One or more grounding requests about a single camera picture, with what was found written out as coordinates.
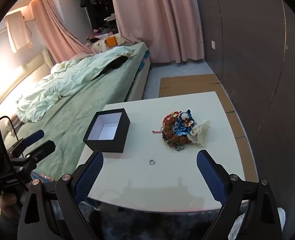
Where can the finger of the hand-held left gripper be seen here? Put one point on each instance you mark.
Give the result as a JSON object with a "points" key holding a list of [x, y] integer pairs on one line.
{"points": [[41, 152], [35, 136]]}

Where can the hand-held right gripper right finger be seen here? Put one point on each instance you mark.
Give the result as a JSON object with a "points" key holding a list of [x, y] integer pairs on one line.
{"points": [[210, 177]]}

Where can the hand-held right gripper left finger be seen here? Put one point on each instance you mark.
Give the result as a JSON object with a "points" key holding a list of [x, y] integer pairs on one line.
{"points": [[90, 172]]}

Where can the white sheer pouch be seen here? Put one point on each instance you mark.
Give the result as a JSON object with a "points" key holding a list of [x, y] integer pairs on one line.
{"points": [[200, 132]]}

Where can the black box with white inside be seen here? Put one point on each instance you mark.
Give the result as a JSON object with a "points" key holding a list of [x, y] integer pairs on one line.
{"points": [[122, 132]]}

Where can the white fluffy charm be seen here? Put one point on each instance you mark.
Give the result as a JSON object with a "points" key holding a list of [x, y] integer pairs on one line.
{"points": [[185, 115]]}

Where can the white pillow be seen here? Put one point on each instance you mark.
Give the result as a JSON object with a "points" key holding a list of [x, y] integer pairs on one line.
{"points": [[8, 128]]}

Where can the green bed sheet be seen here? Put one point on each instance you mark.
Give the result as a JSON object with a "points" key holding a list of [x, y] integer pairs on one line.
{"points": [[82, 105]]}

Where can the pale green duvet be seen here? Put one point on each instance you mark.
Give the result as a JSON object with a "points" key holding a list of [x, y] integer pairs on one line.
{"points": [[70, 80]]}

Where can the dark shaggy rug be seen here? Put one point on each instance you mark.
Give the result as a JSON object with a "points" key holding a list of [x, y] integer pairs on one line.
{"points": [[150, 221]]}

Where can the white cloth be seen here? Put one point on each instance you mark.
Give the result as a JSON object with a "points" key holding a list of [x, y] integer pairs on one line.
{"points": [[282, 217]]}

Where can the flat cardboard sheet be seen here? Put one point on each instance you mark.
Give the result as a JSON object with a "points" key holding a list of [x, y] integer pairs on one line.
{"points": [[187, 86]]}

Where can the black garment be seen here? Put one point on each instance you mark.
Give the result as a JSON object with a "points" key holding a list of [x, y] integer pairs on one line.
{"points": [[113, 65]]}

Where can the white hanging towel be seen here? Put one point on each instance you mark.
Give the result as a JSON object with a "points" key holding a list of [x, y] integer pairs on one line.
{"points": [[18, 31]]}

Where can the narrow pink curtain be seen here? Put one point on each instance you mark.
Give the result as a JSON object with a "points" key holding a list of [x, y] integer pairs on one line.
{"points": [[60, 30]]}

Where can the printed cream blanket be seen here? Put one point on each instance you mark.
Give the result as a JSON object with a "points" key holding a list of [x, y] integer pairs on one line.
{"points": [[100, 45]]}

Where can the orange box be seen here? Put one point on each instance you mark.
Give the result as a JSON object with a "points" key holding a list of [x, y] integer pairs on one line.
{"points": [[111, 41]]}

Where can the wide pink curtain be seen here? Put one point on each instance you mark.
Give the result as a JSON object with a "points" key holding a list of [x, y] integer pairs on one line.
{"points": [[160, 20]]}

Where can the white wall outlet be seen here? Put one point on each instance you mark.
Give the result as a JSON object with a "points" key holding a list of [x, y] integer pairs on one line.
{"points": [[213, 45]]}

